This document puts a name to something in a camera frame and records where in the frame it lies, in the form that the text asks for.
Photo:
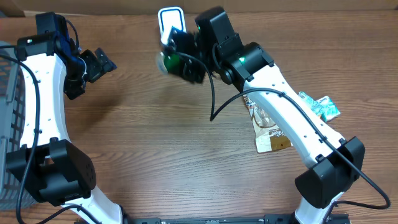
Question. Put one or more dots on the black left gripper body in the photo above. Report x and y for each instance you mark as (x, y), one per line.
(87, 68)

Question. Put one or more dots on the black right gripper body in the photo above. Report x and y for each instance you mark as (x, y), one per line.
(198, 74)

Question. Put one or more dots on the green lid jar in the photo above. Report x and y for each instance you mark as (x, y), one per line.
(168, 64)

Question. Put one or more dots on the beige brown snack pouch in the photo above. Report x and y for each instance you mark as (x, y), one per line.
(268, 136)

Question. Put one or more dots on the teal wet wipes pack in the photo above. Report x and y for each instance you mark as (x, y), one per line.
(314, 105)

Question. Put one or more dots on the small teal tissue pack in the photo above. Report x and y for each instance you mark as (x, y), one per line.
(330, 111)

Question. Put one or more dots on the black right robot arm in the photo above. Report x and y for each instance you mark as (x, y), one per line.
(333, 162)

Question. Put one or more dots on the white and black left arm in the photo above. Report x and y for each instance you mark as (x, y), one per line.
(47, 165)

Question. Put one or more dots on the white barcode scanner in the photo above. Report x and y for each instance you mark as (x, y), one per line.
(171, 17)

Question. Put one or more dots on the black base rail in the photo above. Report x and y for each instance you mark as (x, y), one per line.
(211, 221)

